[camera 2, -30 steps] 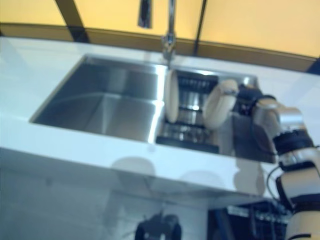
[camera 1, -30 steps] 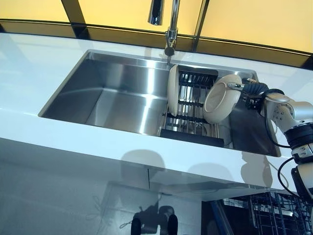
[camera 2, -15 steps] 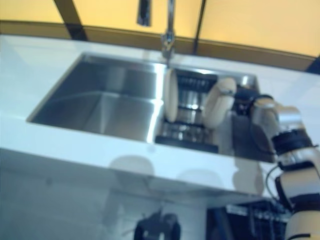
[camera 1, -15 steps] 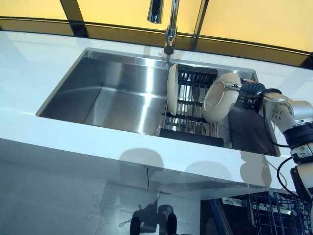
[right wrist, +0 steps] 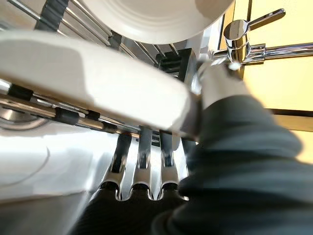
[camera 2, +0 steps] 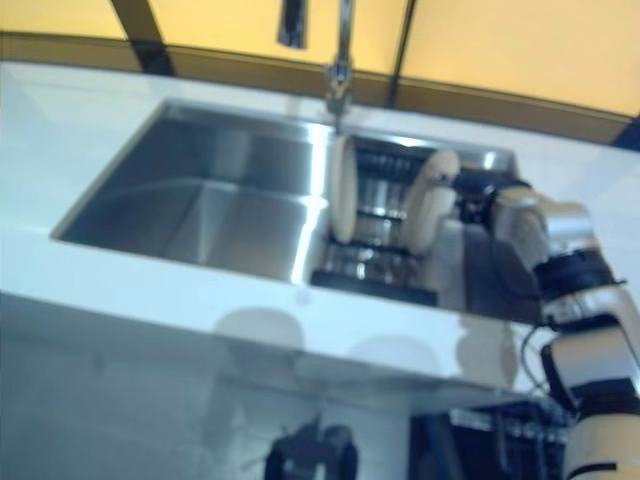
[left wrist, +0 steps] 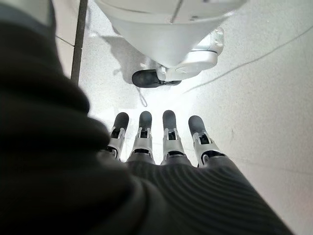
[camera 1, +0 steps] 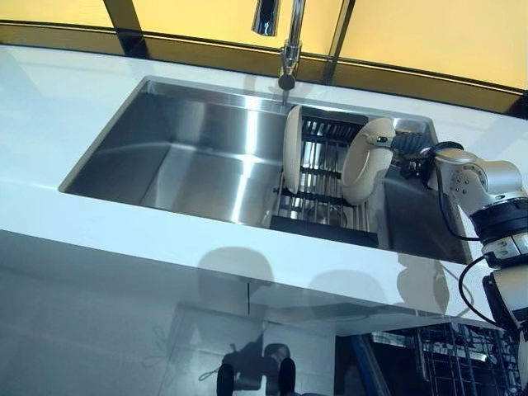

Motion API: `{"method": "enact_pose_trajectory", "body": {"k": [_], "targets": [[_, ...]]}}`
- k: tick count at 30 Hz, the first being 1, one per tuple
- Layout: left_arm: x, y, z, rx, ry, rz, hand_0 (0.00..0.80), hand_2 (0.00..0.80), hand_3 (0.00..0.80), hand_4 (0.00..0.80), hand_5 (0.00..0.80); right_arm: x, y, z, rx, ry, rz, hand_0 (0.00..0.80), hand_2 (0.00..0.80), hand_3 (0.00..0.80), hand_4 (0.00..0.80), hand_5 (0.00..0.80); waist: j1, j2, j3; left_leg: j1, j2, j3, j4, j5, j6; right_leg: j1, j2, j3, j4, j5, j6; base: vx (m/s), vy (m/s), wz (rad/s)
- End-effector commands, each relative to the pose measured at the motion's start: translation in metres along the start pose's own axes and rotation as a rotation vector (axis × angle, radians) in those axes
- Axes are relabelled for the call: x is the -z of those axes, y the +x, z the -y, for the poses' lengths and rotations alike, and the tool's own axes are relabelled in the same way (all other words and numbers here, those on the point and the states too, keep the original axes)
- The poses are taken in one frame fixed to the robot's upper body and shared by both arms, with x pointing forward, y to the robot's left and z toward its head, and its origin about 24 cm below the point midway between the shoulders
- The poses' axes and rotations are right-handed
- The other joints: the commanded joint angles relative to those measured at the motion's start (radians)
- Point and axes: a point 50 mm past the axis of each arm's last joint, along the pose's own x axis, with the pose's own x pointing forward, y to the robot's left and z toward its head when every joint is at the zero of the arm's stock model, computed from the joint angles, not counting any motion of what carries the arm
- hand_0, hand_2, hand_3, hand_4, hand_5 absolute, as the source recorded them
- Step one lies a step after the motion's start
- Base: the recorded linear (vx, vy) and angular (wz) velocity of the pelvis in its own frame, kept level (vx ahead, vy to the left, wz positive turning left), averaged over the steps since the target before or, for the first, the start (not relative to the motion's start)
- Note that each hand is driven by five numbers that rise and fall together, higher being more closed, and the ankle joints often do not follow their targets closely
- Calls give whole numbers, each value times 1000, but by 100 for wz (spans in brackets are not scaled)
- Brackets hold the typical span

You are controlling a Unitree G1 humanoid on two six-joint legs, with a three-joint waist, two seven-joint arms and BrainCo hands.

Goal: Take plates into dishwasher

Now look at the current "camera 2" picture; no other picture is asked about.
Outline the dark right robot hand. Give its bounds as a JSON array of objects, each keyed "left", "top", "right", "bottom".
[{"left": 433, "top": 167, "right": 549, "bottom": 266}]

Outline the beige round ceramic plate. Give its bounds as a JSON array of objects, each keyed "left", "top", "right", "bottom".
[
  {"left": 402, "top": 149, "right": 459, "bottom": 252},
  {"left": 327, "top": 134, "right": 359, "bottom": 245}
]

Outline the open dishwasher rack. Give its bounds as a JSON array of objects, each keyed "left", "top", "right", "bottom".
[{"left": 409, "top": 397, "right": 574, "bottom": 480}]

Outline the chrome gooseneck kitchen faucet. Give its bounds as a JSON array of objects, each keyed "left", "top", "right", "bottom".
[{"left": 277, "top": 0, "right": 359, "bottom": 124}]

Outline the stainless steel double sink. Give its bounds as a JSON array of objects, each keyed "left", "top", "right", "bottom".
[{"left": 49, "top": 97, "right": 544, "bottom": 324}]

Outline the white glossy base cabinet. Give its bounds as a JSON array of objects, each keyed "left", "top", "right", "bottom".
[{"left": 0, "top": 294, "right": 416, "bottom": 480}]

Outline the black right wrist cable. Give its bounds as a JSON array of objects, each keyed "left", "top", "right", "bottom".
[{"left": 518, "top": 323, "right": 554, "bottom": 401}]

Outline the black wire sink dish rack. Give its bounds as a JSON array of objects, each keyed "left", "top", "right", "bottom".
[{"left": 309, "top": 134, "right": 501, "bottom": 306}]

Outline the dark wire dishwasher lower rack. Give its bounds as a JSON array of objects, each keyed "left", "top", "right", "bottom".
[{"left": 447, "top": 402, "right": 571, "bottom": 454}]

